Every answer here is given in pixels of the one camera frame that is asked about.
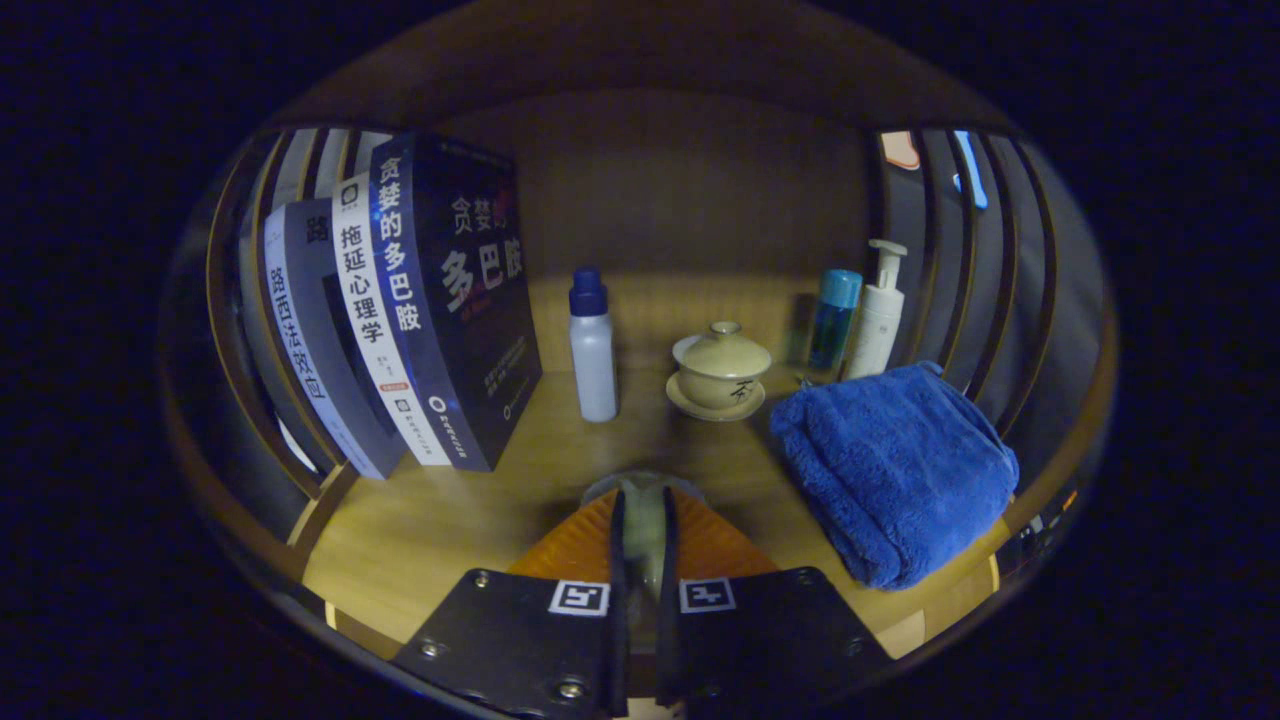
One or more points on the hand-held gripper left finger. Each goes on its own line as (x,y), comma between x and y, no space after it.
(520,640)

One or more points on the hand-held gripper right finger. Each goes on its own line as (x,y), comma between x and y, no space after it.
(770,630)

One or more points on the wooden countertop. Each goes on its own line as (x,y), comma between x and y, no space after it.
(480,500)

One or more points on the wooden cabinet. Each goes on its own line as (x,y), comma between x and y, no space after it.
(680,180)

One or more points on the folded blue towel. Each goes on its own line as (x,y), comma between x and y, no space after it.
(890,470)

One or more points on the beige lidded tea cup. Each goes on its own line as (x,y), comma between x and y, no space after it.
(720,370)

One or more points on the white bottle with blue cap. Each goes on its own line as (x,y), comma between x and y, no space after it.
(594,360)

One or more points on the dark blue book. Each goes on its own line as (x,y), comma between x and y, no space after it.
(480,330)

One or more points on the teal bottle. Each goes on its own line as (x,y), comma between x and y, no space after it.
(832,320)

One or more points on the white pump bottle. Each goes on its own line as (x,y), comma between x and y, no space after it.
(878,320)

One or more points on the white book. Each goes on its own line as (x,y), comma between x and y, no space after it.
(375,320)

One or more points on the light blue-grey book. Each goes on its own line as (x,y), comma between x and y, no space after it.
(310,350)

